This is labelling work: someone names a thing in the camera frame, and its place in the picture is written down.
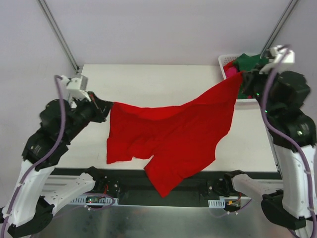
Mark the red t-shirt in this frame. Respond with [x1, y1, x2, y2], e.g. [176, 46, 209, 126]
[106, 73, 242, 197]

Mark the left aluminium frame post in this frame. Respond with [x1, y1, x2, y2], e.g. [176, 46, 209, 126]
[36, 0, 81, 74]

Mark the right aluminium frame post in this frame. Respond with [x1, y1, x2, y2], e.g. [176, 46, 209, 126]
[261, 0, 301, 57]

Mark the right white cable duct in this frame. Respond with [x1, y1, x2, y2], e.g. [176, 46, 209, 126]
[208, 199, 226, 209]

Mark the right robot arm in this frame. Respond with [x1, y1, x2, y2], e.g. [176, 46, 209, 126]
[216, 69, 317, 231]

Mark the pink garment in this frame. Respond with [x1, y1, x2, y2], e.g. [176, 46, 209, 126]
[223, 66, 240, 79]

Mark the left white cable duct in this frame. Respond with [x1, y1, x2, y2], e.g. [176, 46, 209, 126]
[70, 195, 118, 206]

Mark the white cable duct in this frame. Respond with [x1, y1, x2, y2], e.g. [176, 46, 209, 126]
[208, 199, 226, 209]
[70, 195, 118, 206]

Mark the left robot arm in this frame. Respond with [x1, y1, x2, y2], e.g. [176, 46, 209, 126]
[0, 92, 114, 238]

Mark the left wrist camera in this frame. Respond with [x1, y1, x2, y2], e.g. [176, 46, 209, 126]
[60, 75, 90, 100]

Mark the green t-shirt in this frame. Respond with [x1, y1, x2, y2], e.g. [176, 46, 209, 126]
[233, 54, 268, 72]

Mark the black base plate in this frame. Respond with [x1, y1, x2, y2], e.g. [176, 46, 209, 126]
[54, 168, 256, 206]

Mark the white plastic basket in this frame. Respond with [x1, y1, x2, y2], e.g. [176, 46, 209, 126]
[218, 54, 258, 107]

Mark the aluminium frame post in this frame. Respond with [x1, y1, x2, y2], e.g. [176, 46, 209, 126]
[261, 0, 301, 57]
[36, 0, 81, 74]

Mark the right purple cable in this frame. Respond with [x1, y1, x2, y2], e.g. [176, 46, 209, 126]
[210, 44, 317, 233]

